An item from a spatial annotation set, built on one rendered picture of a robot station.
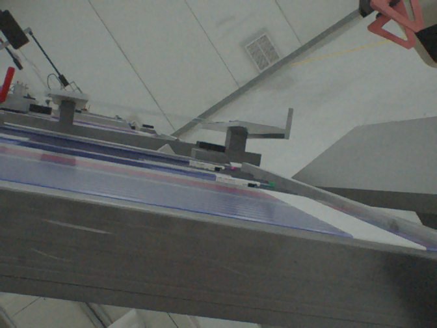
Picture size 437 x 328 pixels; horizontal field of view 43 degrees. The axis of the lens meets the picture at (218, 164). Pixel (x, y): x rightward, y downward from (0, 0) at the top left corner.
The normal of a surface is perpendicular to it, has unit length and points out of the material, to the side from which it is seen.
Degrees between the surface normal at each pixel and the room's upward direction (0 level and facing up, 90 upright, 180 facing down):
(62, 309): 90
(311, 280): 90
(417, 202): 90
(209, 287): 90
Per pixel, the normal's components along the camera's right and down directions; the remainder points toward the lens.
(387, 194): -0.77, 0.57
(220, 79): 0.21, 0.09
